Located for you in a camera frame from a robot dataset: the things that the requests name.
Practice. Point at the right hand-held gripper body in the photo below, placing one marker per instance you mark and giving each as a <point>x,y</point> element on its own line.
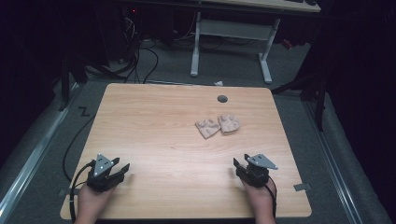
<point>255,177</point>

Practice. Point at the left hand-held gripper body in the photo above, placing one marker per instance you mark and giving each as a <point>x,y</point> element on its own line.
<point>101,182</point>

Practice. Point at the beige cloth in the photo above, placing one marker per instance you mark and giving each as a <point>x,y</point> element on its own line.
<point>207,128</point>
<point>229,123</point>

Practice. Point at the person's left hand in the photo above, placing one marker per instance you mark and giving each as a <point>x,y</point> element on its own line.
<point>91,202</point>

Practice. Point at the person's right hand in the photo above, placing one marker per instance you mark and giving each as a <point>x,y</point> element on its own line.
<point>263,200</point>

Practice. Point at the grey tape piece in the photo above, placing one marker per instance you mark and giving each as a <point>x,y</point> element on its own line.
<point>302,187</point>

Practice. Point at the black zigzag tape mark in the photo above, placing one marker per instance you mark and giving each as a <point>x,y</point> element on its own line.
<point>83,111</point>

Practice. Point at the round dark table grommet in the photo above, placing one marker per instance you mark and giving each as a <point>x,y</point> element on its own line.
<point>222,99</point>

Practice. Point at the white paper scrap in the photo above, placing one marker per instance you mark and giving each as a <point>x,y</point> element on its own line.
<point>219,83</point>

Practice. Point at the black metal stand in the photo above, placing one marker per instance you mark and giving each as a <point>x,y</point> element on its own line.
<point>314,90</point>
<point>64,84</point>

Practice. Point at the red object on floor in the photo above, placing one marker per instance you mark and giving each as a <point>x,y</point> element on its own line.
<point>286,44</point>

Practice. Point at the white-legged wooden desk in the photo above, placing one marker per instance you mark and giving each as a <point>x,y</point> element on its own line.
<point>232,30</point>

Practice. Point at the metal floor rail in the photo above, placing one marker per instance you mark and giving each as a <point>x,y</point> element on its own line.
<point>34,155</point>
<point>333,165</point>

